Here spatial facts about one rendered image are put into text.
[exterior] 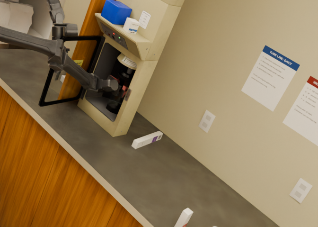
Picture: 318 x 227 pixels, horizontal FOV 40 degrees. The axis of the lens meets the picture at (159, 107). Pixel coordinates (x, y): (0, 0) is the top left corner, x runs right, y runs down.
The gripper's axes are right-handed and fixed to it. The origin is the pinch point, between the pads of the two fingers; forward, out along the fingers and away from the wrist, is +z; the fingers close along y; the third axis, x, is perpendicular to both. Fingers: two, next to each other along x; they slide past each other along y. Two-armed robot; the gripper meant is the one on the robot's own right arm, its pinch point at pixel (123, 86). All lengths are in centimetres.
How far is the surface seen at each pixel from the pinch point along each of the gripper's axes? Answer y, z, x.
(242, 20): -31, 33, -57
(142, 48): -14.6, -15.7, -30.2
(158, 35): -14.5, -7.4, -37.5
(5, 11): 113, -6, 8
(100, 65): 14.0, -8.3, -5.3
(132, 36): -8.6, -19.1, -33.7
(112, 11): 7.2, -21.1, -39.3
